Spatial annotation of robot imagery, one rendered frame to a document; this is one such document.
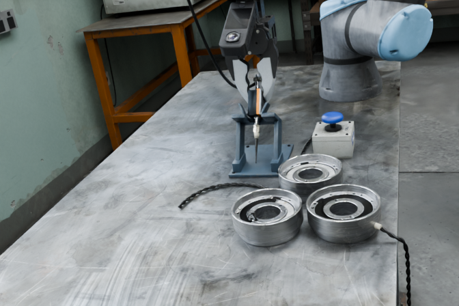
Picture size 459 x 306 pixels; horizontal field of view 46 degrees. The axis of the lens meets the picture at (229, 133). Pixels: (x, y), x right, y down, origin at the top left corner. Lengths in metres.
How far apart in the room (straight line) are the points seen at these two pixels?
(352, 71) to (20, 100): 1.85
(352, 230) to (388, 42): 0.49
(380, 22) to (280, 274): 0.61
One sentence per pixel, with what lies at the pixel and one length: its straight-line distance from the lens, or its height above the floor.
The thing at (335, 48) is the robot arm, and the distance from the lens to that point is 1.26.
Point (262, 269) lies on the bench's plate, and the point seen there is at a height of 0.80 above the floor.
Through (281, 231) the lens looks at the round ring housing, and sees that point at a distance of 0.76.
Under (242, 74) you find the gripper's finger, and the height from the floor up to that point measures 0.97.
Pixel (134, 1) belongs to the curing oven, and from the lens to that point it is 3.14.
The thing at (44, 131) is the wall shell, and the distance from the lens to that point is 2.88.
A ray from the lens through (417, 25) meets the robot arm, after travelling 1.16.
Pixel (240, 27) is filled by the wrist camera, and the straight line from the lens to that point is 0.91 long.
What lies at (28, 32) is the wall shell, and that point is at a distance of 2.85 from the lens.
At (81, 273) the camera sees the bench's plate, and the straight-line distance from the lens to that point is 0.82.
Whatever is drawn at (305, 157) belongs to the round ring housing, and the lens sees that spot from 0.94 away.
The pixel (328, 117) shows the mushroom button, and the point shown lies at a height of 0.87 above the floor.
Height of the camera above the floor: 1.24
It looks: 22 degrees down
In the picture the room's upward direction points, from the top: 9 degrees counter-clockwise
